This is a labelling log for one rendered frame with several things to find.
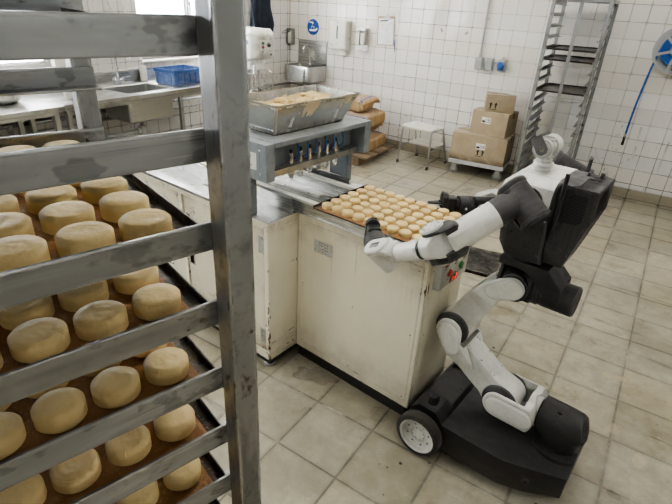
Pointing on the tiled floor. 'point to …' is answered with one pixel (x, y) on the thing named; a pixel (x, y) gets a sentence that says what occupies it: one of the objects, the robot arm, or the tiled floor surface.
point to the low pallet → (371, 154)
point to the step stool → (424, 138)
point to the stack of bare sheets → (482, 261)
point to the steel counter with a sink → (113, 91)
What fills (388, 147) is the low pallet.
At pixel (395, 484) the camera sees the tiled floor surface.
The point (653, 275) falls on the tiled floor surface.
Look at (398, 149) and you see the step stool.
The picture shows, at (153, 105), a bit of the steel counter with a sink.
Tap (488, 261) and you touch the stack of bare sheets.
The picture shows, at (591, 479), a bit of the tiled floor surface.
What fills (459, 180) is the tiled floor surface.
